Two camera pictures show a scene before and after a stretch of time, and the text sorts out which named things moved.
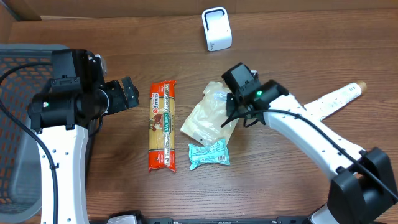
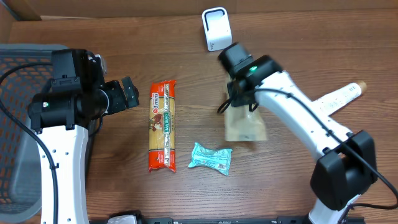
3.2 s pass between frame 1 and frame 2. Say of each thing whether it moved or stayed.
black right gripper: moved
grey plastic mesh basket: stayed
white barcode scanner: stayed
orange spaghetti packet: stayed
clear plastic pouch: moved
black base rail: stayed
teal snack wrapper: moved
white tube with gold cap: stayed
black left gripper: stayed
